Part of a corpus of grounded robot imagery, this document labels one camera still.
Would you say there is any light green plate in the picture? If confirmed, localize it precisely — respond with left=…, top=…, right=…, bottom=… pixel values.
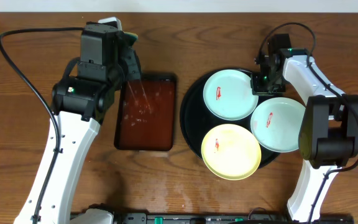
left=250, top=97, right=305, bottom=153
left=203, top=69, right=259, bottom=121

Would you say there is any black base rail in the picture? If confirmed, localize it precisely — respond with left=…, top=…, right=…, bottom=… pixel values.
left=70, top=212, right=355, bottom=224

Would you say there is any green yellow sponge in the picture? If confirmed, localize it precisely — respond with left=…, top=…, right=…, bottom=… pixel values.
left=124, top=32, right=138, bottom=46

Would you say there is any yellow plate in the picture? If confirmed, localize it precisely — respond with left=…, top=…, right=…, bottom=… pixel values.
left=201, top=124, right=262, bottom=180

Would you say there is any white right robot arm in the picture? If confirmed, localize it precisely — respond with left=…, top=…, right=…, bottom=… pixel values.
left=250, top=34, right=358, bottom=223

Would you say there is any round black tray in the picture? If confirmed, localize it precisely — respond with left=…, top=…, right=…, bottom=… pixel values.
left=179, top=67, right=282, bottom=169

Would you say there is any rectangular tray of red water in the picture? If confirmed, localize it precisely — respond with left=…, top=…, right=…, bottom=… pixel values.
left=114, top=72, right=177, bottom=151

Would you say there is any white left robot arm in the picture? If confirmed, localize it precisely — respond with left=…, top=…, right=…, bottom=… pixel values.
left=14, top=17, right=142, bottom=223

